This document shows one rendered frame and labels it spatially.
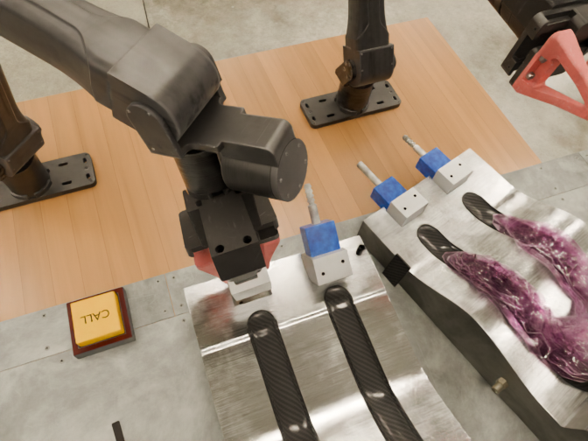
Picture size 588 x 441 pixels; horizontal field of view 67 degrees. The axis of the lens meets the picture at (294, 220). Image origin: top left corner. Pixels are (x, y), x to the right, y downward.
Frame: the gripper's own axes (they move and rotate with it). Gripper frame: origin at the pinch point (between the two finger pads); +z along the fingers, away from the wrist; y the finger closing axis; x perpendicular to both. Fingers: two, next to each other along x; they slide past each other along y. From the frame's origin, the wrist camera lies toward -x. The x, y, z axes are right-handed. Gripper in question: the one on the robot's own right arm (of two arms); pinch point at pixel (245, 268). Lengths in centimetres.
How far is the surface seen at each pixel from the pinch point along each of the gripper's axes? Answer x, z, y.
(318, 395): -13.0, 12.0, 3.6
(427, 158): 16.4, 6.8, 34.8
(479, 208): 7.3, 12.9, 39.5
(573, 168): 14, 19, 66
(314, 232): 2.5, 0.5, 10.1
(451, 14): 175, 56, 143
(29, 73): 174, 28, -63
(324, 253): 0.8, 3.1, 10.5
